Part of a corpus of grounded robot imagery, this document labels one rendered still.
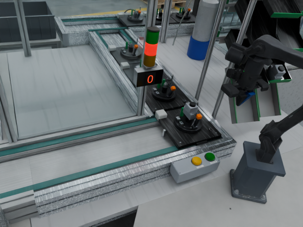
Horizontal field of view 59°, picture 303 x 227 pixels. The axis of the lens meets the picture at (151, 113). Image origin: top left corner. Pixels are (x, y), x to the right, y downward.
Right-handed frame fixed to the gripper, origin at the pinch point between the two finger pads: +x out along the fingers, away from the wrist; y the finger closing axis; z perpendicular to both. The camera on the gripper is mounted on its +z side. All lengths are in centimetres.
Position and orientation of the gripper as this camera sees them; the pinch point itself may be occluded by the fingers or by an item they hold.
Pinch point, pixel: (240, 98)
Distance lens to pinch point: 107.6
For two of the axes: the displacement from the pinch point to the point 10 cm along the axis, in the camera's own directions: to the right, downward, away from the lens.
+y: -9.0, 1.8, -4.0
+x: -1.3, 7.6, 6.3
